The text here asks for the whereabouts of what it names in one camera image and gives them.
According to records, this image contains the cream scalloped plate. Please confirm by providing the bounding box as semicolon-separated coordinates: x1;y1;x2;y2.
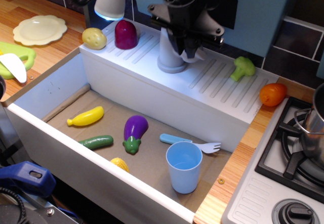
13;15;67;46

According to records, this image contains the yellow toy potato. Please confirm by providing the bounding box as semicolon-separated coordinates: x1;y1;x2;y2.
82;28;107;50

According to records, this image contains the blue clamp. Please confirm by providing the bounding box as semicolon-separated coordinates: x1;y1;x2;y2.
1;161;56;198

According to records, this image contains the purple toy eggplant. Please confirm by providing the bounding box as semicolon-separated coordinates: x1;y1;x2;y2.
123;115;148;155

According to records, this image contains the orange toy fruit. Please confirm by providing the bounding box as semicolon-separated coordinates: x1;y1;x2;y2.
259;83;287;107

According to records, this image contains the grey toy faucet with lever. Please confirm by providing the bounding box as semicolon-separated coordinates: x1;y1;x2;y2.
157;28;207;74

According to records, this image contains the steel pot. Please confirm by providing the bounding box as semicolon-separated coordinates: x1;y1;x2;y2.
294;85;323;168

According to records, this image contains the green toy broccoli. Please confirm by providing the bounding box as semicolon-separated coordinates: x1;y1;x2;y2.
230;56;256;81

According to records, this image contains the yellow toy banana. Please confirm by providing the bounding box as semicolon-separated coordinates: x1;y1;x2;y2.
67;106;104;126

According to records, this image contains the white toy knife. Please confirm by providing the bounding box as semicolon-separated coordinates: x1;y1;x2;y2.
1;53;27;83

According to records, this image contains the dark red toy vegetable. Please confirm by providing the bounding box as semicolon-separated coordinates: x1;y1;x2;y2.
114;20;139;50

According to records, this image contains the black stove knob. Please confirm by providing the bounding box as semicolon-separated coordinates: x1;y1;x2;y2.
272;199;320;224

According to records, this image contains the black stove grate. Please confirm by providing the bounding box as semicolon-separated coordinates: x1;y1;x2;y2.
255;97;323;203

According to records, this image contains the yellow toy corn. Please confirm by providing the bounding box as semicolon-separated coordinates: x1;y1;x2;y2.
110;157;130;173

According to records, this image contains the white toy sink basin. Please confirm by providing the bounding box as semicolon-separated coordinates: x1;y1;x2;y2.
5;24;278;223

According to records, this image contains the light blue plastic cup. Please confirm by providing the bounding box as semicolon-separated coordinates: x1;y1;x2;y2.
166;142;203;194

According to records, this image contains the grey toy stove top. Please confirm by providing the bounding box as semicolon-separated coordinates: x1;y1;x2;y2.
221;99;323;223

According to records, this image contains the green toy cucumber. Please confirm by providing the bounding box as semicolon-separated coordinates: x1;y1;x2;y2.
79;135;113;150

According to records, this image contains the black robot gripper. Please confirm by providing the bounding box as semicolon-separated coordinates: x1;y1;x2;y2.
147;0;224;59

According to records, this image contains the green cutting board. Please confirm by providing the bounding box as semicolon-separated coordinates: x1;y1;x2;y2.
1;41;36;83

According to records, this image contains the light blue wall box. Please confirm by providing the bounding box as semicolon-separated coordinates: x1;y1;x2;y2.
136;0;294;57

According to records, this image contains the blue handled white fork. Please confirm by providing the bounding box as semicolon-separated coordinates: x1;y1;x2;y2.
159;133;222;154

